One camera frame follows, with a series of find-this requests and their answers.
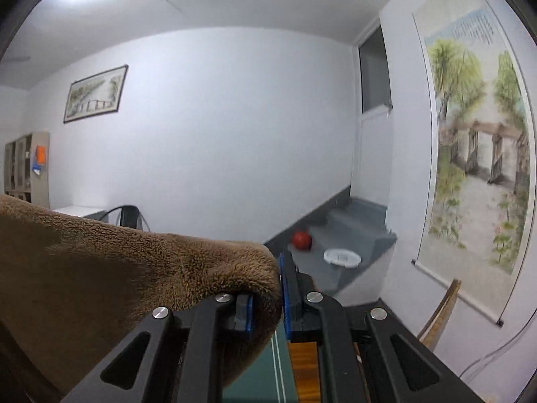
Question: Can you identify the white side table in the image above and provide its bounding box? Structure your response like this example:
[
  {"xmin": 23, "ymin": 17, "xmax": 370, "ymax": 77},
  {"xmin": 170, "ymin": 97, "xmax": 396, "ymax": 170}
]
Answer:
[{"xmin": 52, "ymin": 205, "xmax": 105, "ymax": 220}]

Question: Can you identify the wooden cabinet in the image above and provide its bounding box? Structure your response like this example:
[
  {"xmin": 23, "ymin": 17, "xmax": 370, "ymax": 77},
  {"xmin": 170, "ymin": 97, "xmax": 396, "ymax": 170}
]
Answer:
[{"xmin": 3, "ymin": 131, "xmax": 51, "ymax": 210}]

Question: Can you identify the red ball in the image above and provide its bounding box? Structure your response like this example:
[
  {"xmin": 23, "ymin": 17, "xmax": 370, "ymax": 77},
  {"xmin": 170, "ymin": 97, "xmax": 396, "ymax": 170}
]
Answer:
[{"xmin": 292, "ymin": 230, "xmax": 313, "ymax": 251}]

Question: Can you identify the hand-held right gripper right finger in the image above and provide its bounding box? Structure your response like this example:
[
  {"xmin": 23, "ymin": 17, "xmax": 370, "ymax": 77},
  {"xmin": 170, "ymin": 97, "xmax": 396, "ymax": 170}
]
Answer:
[{"xmin": 278, "ymin": 251, "xmax": 483, "ymax": 403}]

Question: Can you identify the green table mat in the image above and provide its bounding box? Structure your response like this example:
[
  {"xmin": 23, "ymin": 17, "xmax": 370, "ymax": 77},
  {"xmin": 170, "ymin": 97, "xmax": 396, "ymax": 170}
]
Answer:
[{"xmin": 222, "ymin": 323, "xmax": 299, "ymax": 403}]

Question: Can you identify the black metal chair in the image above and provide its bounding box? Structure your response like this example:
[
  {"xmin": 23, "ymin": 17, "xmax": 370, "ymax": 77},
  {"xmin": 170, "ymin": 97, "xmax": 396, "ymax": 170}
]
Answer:
[{"xmin": 82, "ymin": 205, "xmax": 152, "ymax": 231}]

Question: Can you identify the framed landscape painting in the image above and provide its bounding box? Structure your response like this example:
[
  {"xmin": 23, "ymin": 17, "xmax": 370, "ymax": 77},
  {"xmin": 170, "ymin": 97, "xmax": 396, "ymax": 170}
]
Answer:
[{"xmin": 63, "ymin": 64, "xmax": 129, "ymax": 124}]

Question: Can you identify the white door with window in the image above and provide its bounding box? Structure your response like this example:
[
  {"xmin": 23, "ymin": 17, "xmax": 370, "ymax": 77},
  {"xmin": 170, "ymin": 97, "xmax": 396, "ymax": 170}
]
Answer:
[{"xmin": 353, "ymin": 25, "xmax": 395, "ymax": 207}]

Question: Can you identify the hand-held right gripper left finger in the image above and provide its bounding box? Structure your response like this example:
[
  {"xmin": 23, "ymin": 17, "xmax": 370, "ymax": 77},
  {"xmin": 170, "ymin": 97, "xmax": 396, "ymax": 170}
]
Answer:
[{"xmin": 61, "ymin": 292, "xmax": 256, "ymax": 403}]

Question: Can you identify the white cable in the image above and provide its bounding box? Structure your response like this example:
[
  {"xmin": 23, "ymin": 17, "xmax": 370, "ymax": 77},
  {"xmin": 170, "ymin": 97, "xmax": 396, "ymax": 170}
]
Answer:
[{"xmin": 457, "ymin": 331, "xmax": 523, "ymax": 380}]

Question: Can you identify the hanging scroll painting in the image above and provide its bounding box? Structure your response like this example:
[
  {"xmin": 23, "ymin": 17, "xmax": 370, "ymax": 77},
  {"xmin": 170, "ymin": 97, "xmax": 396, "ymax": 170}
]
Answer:
[{"xmin": 411, "ymin": 0, "xmax": 533, "ymax": 328}]

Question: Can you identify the brown fleece sweater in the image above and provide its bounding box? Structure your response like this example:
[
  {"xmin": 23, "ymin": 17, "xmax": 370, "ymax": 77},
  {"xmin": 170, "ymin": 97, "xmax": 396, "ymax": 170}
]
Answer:
[{"xmin": 0, "ymin": 193, "xmax": 283, "ymax": 403}]

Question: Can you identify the white dish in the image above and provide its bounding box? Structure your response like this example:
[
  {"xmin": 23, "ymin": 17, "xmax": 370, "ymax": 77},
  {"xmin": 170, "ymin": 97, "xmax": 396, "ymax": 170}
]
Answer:
[{"xmin": 323, "ymin": 249, "xmax": 361, "ymax": 268}]

